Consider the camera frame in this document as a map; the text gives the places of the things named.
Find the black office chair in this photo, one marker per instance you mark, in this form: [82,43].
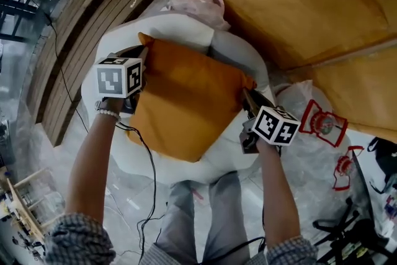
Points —
[347,232]

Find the person's left hand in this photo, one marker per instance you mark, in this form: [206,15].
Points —
[113,105]

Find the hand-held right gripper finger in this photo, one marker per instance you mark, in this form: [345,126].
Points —
[250,105]
[263,101]

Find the large brown cardboard sheet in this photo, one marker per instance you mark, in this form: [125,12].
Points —
[294,3]

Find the white low bench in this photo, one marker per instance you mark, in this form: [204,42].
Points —
[378,204]

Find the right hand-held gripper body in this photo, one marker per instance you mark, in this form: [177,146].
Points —
[273,124]

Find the white beanbag chair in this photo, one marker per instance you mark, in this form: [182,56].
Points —
[173,28]

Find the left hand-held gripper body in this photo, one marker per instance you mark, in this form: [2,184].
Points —
[118,77]

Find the grey trousers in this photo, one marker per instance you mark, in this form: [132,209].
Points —
[180,226]

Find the person's left forearm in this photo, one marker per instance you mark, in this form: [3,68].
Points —
[90,164]

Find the grey plaid shirt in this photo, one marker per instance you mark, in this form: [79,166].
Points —
[77,242]

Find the dark wooden slat platform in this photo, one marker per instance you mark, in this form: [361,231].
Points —
[83,40]

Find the light wooden rack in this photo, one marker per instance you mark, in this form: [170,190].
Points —
[24,214]

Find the orange pillow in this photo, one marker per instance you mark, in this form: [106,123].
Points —
[186,102]

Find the person's right forearm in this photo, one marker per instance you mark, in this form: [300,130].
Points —
[279,195]

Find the black backpack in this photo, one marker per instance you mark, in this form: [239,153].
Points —
[386,158]

